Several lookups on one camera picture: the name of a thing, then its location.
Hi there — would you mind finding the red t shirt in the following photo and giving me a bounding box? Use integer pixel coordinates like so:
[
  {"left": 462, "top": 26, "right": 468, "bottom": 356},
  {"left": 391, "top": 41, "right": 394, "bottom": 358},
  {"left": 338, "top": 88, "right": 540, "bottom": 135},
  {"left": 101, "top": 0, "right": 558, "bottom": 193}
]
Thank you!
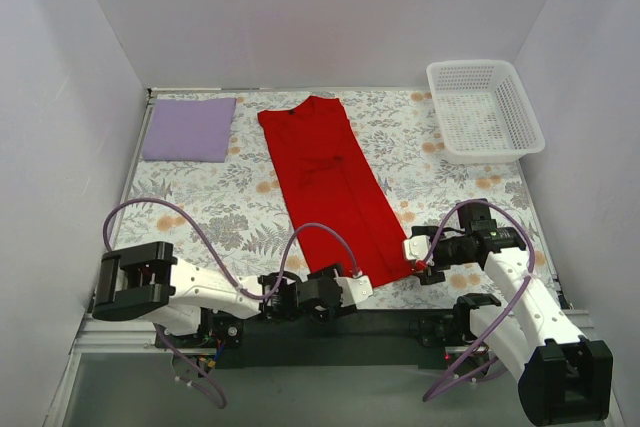
[{"left": 257, "top": 96, "right": 411, "bottom": 287}]

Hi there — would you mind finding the white plastic basket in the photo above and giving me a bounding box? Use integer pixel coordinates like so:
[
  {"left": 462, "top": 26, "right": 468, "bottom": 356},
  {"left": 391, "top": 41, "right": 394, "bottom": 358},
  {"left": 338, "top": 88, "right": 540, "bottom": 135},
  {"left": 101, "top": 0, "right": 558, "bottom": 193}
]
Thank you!
[{"left": 426, "top": 59, "right": 545, "bottom": 165}]

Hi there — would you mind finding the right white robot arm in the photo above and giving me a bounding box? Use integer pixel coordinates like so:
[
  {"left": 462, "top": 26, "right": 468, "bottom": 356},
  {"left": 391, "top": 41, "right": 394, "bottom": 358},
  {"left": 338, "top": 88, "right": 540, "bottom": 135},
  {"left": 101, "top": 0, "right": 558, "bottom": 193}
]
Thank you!
[{"left": 403, "top": 199, "right": 613, "bottom": 426}]

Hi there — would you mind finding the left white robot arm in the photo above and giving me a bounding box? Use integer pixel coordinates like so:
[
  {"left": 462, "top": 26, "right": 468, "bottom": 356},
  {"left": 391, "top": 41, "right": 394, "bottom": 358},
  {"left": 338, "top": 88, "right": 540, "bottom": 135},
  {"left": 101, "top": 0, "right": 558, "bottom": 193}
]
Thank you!
[{"left": 92, "top": 242, "right": 352, "bottom": 336}]

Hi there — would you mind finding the folded purple t shirt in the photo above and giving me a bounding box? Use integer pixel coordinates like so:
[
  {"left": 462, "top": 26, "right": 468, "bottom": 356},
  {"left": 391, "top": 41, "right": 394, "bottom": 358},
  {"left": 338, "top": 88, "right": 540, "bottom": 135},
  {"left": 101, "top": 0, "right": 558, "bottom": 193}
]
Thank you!
[{"left": 141, "top": 98, "right": 236, "bottom": 163}]

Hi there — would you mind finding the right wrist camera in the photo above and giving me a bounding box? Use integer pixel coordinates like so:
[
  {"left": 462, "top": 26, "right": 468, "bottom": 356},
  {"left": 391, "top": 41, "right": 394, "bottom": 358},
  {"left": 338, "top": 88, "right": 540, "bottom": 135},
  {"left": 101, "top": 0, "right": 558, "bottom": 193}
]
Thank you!
[{"left": 402, "top": 226, "right": 438, "bottom": 276}]

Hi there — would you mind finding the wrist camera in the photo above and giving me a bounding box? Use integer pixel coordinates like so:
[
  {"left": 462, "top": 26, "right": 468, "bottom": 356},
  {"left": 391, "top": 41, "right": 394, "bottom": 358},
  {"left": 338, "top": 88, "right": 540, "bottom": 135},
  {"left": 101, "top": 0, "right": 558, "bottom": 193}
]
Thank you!
[
  {"left": 402, "top": 226, "right": 438, "bottom": 276},
  {"left": 330, "top": 274, "right": 374, "bottom": 308}
]

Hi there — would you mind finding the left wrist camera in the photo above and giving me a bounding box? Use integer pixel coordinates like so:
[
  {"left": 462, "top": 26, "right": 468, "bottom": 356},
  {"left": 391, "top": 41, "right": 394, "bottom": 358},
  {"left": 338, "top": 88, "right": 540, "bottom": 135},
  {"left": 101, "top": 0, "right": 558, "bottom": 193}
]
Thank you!
[{"left": 330, "top": 274, "right": 374, "bottom": 308}]

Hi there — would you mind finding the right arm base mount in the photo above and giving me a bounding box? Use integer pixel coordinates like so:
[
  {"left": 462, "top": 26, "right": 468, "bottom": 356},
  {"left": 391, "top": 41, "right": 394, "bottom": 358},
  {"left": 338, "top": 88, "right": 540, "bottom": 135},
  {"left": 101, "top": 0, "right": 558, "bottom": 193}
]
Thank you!
[{"left": 409, "top": 311, "right": 492, "bottom": 380}]

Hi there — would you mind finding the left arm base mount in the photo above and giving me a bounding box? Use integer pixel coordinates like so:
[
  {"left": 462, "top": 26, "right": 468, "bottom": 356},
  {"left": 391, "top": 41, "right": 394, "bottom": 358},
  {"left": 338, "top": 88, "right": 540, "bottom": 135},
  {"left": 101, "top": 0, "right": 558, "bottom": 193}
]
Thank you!
[{"left": 161, "top": 309, "right": 244, "bottom": 356}]

